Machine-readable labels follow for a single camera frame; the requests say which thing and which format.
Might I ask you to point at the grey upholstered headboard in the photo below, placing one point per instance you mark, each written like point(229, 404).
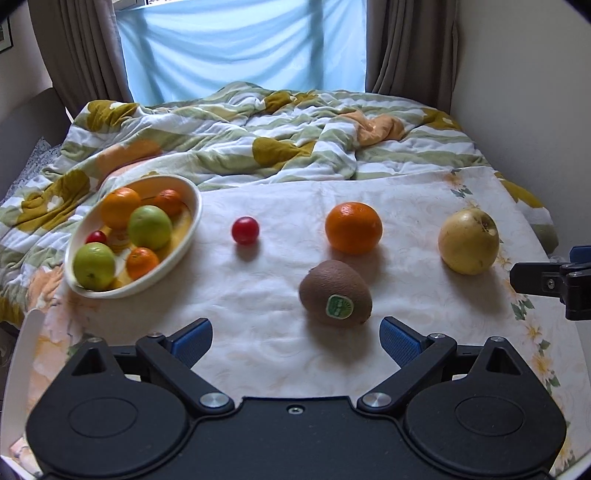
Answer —
point(27, 124)

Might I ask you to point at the green striped floral blanket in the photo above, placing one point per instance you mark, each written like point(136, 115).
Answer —
point(221, 134)

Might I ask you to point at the small green apple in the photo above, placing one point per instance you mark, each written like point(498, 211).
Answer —
point(93, 266)

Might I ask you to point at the cream cartoon print bowl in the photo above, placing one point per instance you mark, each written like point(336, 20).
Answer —
point(184, 230)

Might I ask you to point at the small tangerine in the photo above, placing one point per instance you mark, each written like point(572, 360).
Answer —
point(142, 263)
point(169, 201)

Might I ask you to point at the window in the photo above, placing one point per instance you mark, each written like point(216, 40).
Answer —
point(157, 2)

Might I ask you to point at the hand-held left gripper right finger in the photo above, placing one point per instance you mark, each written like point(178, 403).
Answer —
point(399, 344)

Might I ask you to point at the orange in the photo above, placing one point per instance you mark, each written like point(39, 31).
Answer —
point(119, 206)
point(353, 227)

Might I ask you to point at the framed wall picture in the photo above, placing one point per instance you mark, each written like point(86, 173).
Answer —
point(5, 34)

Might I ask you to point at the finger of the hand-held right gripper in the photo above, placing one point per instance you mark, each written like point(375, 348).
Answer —
point(581, 254)
point(535, 279)

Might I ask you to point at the yellow apple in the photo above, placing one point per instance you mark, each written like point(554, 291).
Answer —
point(468, 242)

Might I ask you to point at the cream floral tablecloth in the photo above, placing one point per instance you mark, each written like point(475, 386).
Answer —
point(268, 286)

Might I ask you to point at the grey dotted bedsheet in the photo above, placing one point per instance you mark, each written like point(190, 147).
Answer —
point(39, 154)

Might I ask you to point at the large green apple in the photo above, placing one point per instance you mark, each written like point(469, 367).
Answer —
point(150, 227)

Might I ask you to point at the kiwi with green sticker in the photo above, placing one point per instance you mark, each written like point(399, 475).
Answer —
point(330, 288)

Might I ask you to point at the brown curtain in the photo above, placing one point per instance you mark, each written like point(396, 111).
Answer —
point(408, 50)
point(78, 46)

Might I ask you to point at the red cherry tomato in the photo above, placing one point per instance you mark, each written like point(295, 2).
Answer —
point(96, 237)
point(244, 230)

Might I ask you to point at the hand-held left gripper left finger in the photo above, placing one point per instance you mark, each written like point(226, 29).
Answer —
point(191, 344)

